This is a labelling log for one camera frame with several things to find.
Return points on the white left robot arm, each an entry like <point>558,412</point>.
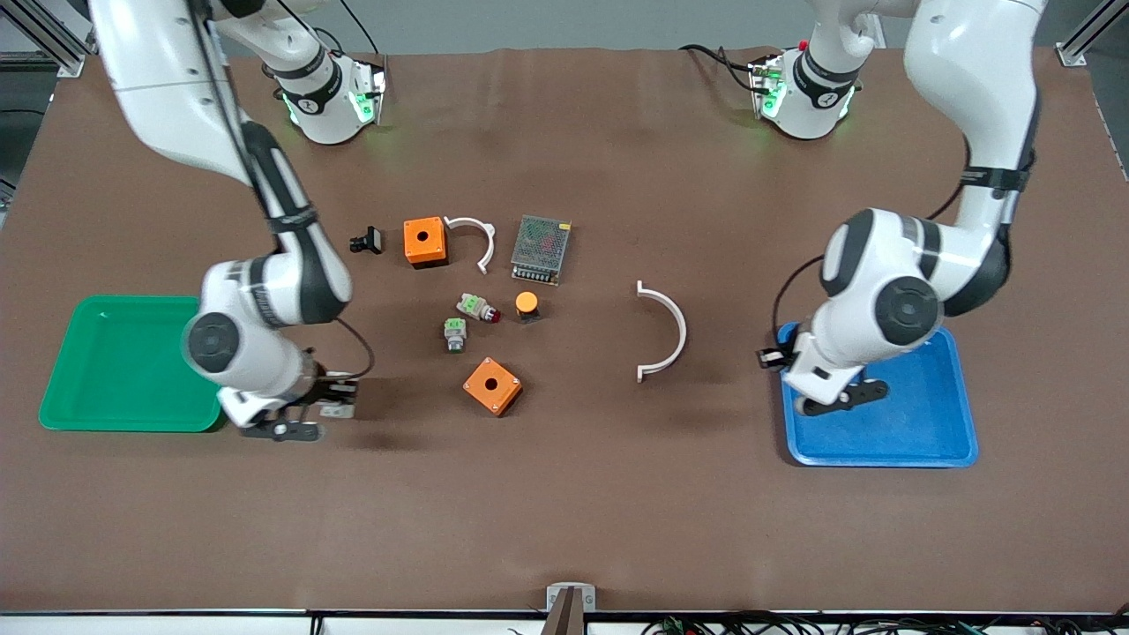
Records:
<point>917,291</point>

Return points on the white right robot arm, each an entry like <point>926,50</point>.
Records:
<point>291,282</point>

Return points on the blue plastic tray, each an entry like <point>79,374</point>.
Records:
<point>917,423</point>

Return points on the large white pipe clamp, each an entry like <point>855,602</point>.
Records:
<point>681,331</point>

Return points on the green plastic tray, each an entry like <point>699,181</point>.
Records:
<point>115,370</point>

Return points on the orange black push-button box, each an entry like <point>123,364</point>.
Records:
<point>425,242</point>
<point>492,385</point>

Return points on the small white pipe clamp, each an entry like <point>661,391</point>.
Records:
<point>487,242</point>

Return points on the metal mesh power supply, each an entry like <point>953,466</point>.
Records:
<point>541,249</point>

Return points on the green-capped pushbutton switch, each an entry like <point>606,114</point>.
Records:
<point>455,333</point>

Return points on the black square pushbutton switch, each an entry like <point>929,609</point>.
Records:
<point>368,240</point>

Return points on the red-capped pushbutton switch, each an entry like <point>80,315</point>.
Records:
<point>476,307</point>

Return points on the yellow-capped pushbutton switch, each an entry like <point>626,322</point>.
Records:
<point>527,305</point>

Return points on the grey metal table bracket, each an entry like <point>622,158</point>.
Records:
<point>571,601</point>

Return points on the aluminium frame profile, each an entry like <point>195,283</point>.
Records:
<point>1089,31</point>
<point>35,31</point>

